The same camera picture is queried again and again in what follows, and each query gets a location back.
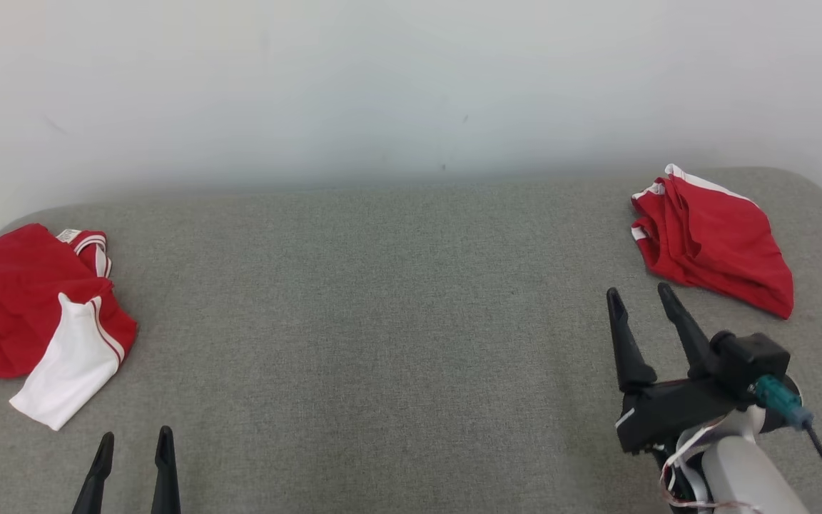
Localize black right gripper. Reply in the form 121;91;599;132
607;283;755;455

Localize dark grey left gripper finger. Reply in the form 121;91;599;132
72;432;116;514
151;426;182;514

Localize red shorts with white stripe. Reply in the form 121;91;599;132
630;163;796;321

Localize red jersey with white sleeve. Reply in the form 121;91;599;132
0;223;139;432

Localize thin red white wires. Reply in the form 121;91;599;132
658;420;763;512

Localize teal right camera connector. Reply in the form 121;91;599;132
752;374;816;432

